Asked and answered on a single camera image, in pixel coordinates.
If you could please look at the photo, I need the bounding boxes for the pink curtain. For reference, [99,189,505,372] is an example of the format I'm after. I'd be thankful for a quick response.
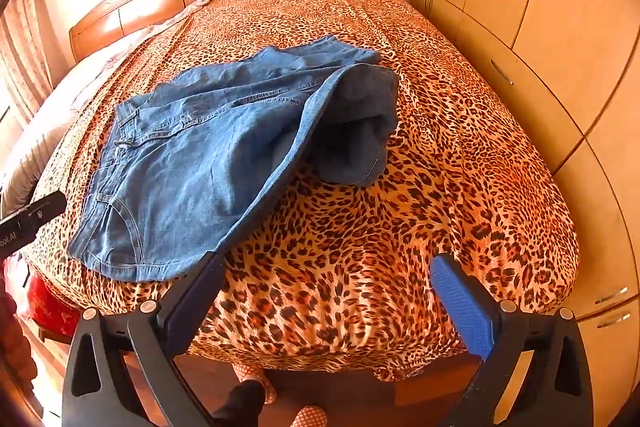
[0,0,53,122]

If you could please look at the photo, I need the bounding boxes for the polka dot slipper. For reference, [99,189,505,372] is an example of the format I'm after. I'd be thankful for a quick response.
[292,404,328,427]
[232,364,276,405]

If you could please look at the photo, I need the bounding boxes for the long metal drawer handle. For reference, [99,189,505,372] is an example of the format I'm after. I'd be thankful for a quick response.
[490,59,515,86]

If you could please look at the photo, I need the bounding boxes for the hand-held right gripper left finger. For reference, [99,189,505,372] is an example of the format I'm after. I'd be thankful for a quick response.
[61,251,226,427]

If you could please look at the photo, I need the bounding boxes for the person's black trouser leg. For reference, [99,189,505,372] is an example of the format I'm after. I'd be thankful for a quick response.
[212,379,266,427]

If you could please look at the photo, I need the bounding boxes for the dark wooden headboard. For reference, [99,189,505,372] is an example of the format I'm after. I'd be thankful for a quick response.
[69,0,216,64]

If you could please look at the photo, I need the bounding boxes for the leopard print bed sheet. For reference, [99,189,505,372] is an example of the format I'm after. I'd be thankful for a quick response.
[22,0,581,383]

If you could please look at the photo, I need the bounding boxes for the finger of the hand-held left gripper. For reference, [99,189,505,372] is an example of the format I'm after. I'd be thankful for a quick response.
[0,191,67,232]

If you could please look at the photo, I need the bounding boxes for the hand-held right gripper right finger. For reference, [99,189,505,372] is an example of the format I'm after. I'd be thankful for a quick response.
[430,252,596,427]

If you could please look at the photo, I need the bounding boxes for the blue denim pants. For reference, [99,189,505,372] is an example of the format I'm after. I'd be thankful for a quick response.
[67,34,401,284]

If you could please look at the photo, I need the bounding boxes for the curved metal door handle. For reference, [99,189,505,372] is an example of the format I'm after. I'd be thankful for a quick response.
[595,287,629,305]
[597,312,632,329]

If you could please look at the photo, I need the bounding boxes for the person's left forearm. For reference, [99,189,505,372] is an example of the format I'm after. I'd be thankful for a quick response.
[0,287,36,413]

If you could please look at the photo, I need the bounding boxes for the light wooden wardrobe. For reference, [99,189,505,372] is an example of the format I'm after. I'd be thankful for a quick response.
[410,0,640,413]

